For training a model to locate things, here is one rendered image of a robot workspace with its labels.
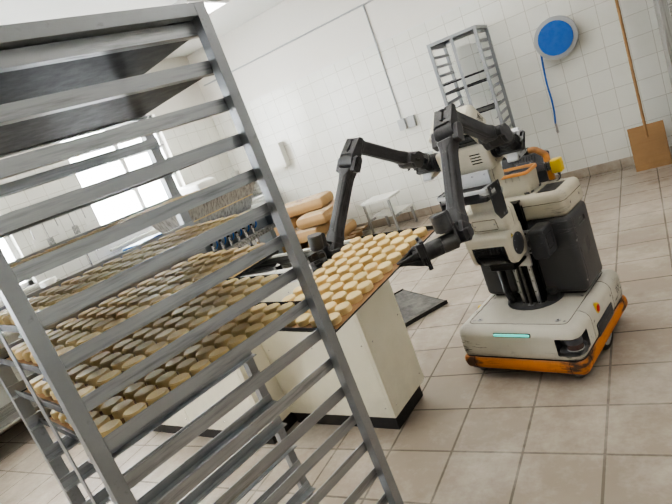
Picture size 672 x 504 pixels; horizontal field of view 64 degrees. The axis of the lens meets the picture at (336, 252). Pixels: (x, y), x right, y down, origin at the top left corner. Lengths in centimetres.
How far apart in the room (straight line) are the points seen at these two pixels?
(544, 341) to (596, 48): 396
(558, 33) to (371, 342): 418
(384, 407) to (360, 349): 32
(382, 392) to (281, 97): 527
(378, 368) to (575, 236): 110
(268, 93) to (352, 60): 129
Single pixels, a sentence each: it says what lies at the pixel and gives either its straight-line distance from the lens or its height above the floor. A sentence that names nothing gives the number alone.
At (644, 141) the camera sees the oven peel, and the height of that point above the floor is 27.
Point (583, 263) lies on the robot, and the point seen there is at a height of 44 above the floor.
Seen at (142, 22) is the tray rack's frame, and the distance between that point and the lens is 128.
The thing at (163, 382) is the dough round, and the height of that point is 106.
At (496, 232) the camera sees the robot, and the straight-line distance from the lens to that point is 253.
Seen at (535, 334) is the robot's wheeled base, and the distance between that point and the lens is 263.
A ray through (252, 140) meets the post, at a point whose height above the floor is 149.
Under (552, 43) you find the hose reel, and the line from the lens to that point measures 596.
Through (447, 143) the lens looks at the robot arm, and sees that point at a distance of 190.
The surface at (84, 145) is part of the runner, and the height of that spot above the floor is 159.
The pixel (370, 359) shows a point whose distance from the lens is 251.
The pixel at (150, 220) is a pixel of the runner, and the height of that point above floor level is 141.
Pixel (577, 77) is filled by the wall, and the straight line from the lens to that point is 610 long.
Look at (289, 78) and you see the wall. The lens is 716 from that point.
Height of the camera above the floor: 146
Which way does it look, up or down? 13 degrees down
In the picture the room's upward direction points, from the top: 21 degrees counter-clockwise
